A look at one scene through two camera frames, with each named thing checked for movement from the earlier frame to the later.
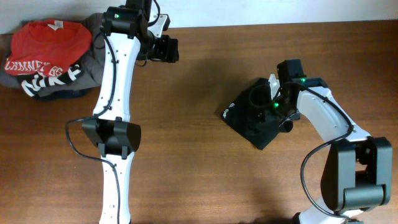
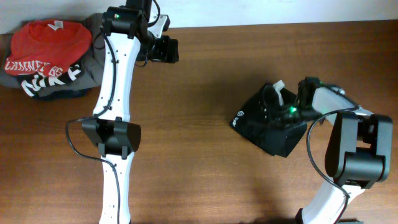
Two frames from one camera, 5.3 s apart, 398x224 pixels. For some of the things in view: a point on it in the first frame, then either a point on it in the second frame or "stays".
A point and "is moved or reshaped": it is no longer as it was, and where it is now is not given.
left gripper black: (167, 52) stays
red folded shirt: (46, 47) stays
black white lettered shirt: (31, 83) stays
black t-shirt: (252, 114) is moved or reshaped
